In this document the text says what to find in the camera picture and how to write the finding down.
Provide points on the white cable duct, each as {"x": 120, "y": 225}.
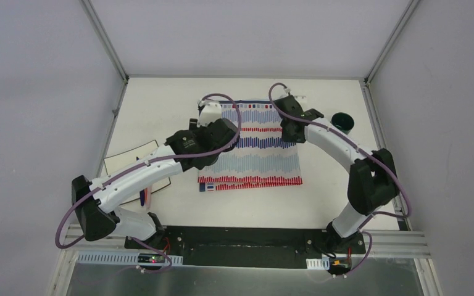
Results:
{"x": 322, "y": 263}
{"x": 127, "y": 258}

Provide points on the white square plate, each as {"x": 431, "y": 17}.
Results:
{"x": 121, "y": 160}

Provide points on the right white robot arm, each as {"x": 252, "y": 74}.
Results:
{"x": 371, "y": 183}

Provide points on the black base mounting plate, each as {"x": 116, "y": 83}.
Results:
{"x": 251, "y": 247}

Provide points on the dark blue plastic knife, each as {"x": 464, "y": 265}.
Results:
{"x": 142, "y": 197}

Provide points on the left white cable duct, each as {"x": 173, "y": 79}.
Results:
{"x": 127, "y": 258}

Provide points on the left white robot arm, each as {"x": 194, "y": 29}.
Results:
{"x": 97, "y": 202}

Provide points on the right white cable duct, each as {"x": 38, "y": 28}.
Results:
{"x": 322, "y": 263}

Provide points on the patterned cloth napkin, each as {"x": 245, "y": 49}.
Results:
{"x": 260, "y": 157}

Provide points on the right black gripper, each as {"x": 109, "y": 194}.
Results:
{"x": 286, "y": 137}

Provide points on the dark green mug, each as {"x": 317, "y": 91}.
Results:
{"x": 343, "y": 122}

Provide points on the silver spoon pink handle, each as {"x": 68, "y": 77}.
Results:
{"x": 147, "y": 198}

